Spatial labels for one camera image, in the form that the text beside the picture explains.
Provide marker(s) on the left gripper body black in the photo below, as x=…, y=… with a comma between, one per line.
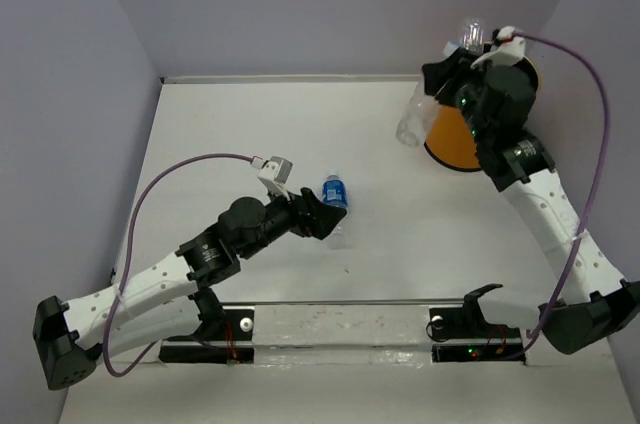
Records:
x=282, y=216

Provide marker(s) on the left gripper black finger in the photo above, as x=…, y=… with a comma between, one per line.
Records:
x=310, y=204
x=323, y=220

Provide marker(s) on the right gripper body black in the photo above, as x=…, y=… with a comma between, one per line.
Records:
x=465, y=89

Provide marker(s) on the blue label bottle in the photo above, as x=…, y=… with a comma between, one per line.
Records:
x=334, y=193

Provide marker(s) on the clear bottle white cap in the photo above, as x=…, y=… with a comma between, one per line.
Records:
x=471, y=32

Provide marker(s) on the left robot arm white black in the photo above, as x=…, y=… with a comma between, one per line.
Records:
x=173, y=297

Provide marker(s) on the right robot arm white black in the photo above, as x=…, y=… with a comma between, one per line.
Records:
x=596, y=300

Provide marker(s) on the orange cylindrical bin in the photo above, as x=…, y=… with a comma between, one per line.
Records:
x=449, y=142

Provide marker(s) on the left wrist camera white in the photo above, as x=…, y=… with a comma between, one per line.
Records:
x=273, y=173

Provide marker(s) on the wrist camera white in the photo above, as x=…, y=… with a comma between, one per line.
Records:
x=273, y=173
x=508, y=48

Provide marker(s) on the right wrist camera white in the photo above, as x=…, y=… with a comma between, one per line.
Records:
x=508, y=48

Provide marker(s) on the metal rail back edge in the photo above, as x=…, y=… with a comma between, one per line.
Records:
x=285, y=78

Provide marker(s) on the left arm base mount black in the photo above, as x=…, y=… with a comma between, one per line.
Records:
x=230, y=344

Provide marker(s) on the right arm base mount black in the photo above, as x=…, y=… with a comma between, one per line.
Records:
x=462, y=334

